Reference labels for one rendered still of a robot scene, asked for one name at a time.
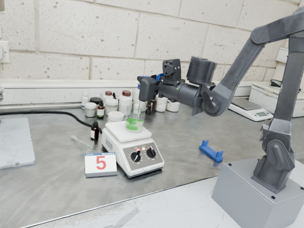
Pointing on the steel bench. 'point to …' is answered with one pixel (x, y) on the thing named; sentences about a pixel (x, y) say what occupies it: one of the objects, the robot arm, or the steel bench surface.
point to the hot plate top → (120, 130)
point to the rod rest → (211, 151)
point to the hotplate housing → (109, 140)
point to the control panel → (145, 160)
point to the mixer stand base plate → (16, 143)
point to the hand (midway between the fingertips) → (147, 80)
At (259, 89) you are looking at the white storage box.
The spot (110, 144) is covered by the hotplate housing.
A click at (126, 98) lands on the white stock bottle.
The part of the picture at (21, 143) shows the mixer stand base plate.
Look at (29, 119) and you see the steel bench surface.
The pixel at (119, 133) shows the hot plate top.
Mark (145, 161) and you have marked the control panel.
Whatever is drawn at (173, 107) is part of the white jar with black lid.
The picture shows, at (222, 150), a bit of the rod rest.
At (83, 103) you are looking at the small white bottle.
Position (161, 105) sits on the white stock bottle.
